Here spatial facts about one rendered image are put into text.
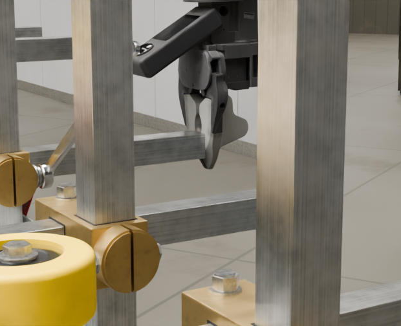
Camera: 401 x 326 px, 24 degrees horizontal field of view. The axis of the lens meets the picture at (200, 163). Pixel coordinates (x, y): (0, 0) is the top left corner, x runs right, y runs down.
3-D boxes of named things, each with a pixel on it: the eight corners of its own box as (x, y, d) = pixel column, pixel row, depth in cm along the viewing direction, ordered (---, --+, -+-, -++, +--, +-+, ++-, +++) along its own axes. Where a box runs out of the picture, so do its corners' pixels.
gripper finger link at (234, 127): (255, 167, 114) (253, 91, 112) (213, 174, 111) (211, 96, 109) (240, 163, 116) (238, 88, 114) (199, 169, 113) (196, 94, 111)
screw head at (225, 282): (230, 283, 62) (230, 266, 61) (248, 292, 60) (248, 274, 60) (202, 288, 61) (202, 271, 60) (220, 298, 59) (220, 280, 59)
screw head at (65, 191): (74, 194, 82) (73, 180, 82) (83, 198, 81) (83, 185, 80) (51, 196, 81) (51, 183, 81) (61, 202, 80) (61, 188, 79)
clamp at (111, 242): (94, 244, 85) (92, 189, 84) (167, 286, 74) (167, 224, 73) (29, 255, 82) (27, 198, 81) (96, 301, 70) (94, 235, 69)
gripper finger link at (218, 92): (229, 134, 109) (227, 58, 107) (218, 136, 109) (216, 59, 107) (208, 129, 113) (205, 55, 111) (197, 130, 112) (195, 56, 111)
